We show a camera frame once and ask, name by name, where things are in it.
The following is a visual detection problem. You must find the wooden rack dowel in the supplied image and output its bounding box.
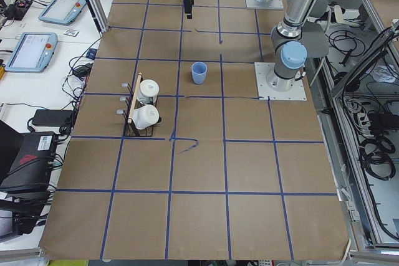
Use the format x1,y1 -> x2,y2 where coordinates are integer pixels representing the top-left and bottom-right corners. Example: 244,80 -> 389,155
127,72 -> 143,124

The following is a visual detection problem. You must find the upper teach pendant tablet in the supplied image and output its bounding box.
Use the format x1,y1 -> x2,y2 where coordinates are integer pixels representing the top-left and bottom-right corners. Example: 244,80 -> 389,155
38,0 -> 86,26

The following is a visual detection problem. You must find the teach pendant tablet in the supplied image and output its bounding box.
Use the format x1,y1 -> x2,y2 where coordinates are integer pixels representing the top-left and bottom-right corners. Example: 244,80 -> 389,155
5,32 -> 58,73
38,0 -> 86,26

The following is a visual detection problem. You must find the white mug rack end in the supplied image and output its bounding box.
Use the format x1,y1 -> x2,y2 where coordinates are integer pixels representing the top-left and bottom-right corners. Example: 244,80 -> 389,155
137,79 -> 160,105
133,105 -> 160,130

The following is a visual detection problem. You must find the white mug near rack end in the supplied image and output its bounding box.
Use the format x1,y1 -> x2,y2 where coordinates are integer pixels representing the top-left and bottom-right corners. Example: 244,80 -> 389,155
133,105 -> 160,130

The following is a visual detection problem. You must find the black power adapter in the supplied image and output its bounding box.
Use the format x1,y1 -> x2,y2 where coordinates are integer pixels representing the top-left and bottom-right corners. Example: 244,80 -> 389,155
31,110 -> 72,127

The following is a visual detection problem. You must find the white mug far rack end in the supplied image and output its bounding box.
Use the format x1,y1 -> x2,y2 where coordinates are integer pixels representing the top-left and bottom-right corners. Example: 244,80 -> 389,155
137,79 -> 160,105

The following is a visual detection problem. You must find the lower teach pendant tablet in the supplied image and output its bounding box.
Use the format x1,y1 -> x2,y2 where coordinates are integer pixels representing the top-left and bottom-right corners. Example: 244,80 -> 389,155
5,32 -> 58,73

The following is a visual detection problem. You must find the black computer box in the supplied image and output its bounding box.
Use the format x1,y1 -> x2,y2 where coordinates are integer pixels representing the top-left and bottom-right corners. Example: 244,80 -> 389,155
1,121 -> 58,199

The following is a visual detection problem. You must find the light blue plastic cup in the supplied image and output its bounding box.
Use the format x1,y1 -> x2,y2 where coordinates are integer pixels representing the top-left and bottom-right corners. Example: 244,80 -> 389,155
191,62 -> 208,85

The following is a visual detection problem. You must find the black wire mug rack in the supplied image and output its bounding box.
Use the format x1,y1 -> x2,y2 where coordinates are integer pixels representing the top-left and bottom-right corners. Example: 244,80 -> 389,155
120,79 -> 162,136

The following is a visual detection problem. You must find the grey office chair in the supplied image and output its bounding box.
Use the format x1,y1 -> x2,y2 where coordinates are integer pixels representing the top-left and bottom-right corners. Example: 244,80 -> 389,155
300,0 -> 345,60

